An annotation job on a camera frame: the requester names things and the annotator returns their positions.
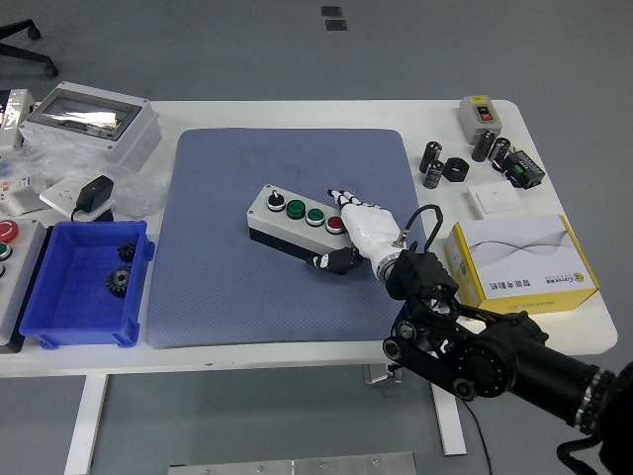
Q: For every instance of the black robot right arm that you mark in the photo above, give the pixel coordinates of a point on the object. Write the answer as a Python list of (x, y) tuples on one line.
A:
[(494, 361)]

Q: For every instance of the small black gear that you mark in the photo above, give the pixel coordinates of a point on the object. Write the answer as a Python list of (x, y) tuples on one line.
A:
[(127, 251)]

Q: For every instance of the black office chair base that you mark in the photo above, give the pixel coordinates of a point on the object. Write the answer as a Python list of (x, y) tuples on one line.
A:
[(25, 54)]

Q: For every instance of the white box with orange print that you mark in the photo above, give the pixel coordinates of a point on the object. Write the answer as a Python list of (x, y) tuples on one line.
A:
[(17, 198)]

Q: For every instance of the white boxy device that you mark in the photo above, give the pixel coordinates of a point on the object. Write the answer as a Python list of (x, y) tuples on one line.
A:
[(15, 116)]

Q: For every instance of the grey floor plate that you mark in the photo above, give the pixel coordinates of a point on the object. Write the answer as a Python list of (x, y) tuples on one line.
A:
[(336, 25), (331, 11)]

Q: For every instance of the yellow white cardboard box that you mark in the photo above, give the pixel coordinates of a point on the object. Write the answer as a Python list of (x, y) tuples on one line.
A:
[(519, 247)]

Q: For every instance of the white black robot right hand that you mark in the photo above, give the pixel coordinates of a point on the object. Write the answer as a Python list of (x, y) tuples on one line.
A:
[(368, 227)]

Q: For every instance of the blue-grey table mat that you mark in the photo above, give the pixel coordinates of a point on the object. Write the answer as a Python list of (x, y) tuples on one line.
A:
[(297, 158)]

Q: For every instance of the grey red-black push switch box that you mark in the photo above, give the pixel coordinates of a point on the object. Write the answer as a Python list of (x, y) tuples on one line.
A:
[(475, 116)]

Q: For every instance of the black power adapter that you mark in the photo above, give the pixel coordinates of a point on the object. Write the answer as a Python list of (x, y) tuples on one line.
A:
[(96, 190)]

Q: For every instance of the black hex nut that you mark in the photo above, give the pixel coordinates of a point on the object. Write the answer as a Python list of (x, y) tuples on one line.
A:
[(455, 169)]

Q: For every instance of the black cylindrical capacitor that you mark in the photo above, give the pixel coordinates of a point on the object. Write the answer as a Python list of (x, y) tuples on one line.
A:
[(433, 174), (430, 156), (483, 146), (499, 151)]

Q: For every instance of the grey four-button control box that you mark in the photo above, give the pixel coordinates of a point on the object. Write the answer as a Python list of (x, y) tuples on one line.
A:
[(267, 223)]

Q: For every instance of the grey metal plate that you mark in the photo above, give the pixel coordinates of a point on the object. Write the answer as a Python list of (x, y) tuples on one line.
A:
[(297, 466)]

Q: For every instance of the black green terminal module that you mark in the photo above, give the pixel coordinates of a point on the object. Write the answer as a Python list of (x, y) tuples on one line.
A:
[(524, 169)]

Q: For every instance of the grey emergency-stop control box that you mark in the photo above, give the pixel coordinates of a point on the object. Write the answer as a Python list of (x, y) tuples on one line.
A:
[(25, 262)]

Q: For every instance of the white table leg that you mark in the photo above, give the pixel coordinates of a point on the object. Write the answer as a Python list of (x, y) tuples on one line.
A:
[(450, 425), (84, 425)]

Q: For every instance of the grey under-table bracket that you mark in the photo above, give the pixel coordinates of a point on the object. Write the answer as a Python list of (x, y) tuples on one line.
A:
[(378, 374)]

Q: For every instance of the white wall switch plate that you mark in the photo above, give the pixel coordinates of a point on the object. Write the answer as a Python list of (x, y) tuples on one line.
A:
[(497, 198)]

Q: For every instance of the clear plastic bag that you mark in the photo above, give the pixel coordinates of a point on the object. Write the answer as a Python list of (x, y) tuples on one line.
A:
[(141, 193)]

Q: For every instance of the grey enclosure with clear lid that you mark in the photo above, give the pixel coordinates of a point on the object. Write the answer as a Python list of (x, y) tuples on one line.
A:
[(133, 143)]

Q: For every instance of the blue plastic bin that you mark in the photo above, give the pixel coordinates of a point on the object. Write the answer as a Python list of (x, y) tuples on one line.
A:
[(74, 307)]

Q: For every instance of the large black gear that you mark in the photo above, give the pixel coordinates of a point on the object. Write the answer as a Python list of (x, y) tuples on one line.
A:
[(118, 282)]

